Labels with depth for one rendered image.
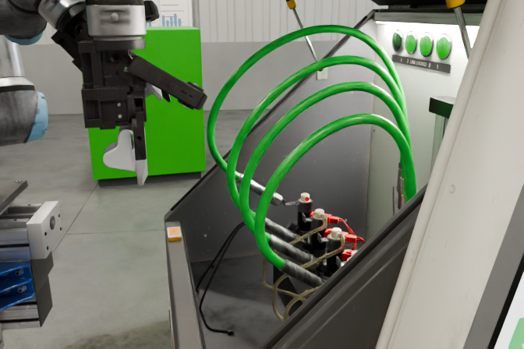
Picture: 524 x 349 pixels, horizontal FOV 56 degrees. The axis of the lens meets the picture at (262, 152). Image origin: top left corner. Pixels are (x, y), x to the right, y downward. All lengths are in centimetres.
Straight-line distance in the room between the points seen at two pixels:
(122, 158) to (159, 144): 355
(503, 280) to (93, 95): 52
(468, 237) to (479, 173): 6
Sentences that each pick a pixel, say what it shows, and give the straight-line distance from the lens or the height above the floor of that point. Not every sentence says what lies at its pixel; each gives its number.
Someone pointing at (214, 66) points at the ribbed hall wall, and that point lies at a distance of 736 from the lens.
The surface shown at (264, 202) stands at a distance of 65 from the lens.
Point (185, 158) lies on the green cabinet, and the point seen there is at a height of 21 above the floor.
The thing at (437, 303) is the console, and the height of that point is 115.
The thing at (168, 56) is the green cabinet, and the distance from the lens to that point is 414.
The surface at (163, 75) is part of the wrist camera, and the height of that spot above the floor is 136.
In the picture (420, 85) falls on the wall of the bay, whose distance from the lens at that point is 109.
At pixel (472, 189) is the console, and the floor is 127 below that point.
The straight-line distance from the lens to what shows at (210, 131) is 85.
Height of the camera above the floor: 145
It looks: 16 degrees down
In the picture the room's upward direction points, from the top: straight up
